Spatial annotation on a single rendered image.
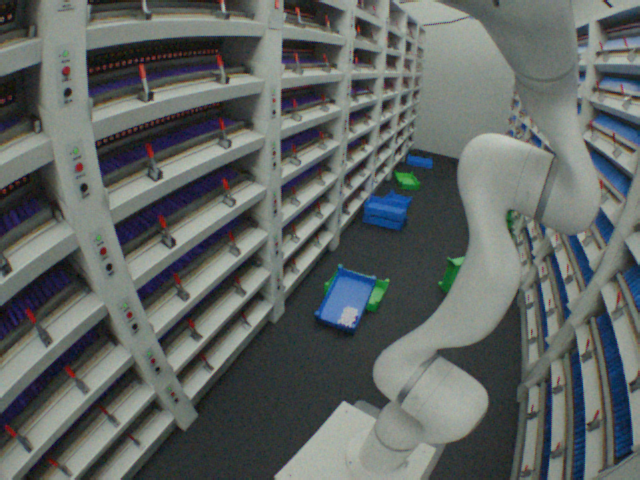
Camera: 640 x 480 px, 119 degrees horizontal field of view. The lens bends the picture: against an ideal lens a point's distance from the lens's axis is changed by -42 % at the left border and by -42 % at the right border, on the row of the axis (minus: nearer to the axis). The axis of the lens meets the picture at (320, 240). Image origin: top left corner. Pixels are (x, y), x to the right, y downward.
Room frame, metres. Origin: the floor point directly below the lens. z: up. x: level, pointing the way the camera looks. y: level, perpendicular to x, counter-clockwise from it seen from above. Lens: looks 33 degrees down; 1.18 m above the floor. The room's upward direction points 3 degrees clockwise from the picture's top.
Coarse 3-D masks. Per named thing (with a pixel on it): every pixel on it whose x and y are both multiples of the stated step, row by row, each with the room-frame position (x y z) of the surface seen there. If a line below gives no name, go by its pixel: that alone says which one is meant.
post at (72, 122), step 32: (32, 0) 0.46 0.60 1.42; (64, 32) 0.45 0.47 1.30; (32, 96) 0.46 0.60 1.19; (64, 128) 0.44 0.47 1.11; (64, 160) 0.43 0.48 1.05; (96, 160) 0.49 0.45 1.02; (64, 192) 0.41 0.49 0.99; (96, 192) 0.48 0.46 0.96; (96, 224) 0.46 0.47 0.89; (128, 288) 0.48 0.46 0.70; (160, 352) 0.49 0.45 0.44; (160, 384) 0.44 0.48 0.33; (192, 416) 0.47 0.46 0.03
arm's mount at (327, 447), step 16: (336, 416) 0.40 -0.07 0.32; (352, 416) 0.41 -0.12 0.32; (368, 416) 0.41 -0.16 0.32; (320, 432) 0.35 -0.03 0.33; (336, 432) 0.35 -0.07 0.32; (352, 432) 0.35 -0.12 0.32; (304, 448) 0.29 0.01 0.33; (320, 448) 0.30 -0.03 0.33; (336, 448) 0.30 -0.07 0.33; (416, 448) 0.29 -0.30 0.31; (432, 448) 0.28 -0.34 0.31; (288, 464) 0.24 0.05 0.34; (304, 464) 0.24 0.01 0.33; (320, 464) 0.25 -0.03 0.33; (336, 464) 0.25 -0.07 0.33; (416, 464) 0.24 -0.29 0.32
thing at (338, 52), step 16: (352, 0) 1.73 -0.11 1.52; (320, 16) 1.75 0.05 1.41; (336, 16) 1.71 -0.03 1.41; (352, 32) 1.75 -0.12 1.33; (320, 48) 1.75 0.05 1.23; (336, 48) 1.71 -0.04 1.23; (352, 48) 1.76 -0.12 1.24; (336, 128) 1.70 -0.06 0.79; (336, 160) 1.69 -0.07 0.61; (336, 192) 1.69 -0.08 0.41; (336, 208) 1.69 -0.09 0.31; (336, 224) 1.71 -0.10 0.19; (336, 240) 1.73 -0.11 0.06
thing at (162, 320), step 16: (256, 224) 1.05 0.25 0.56; (256, 240) 0.99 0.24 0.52; (224, 256) 0.86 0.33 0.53; (240, 256) 0.89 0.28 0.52; (192, 272) 0.75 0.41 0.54; (208, 272) 0.77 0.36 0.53; (224, 272) 0.80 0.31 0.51; (192, 288) 0.69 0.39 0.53; (208, 288) 0.73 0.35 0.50; (176, 304) 0.62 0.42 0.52; (192, 304) 0.65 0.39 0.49; (160, 320) 0.54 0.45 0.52; (176, 320) 0.59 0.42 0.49; (160, 336) 0.52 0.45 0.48
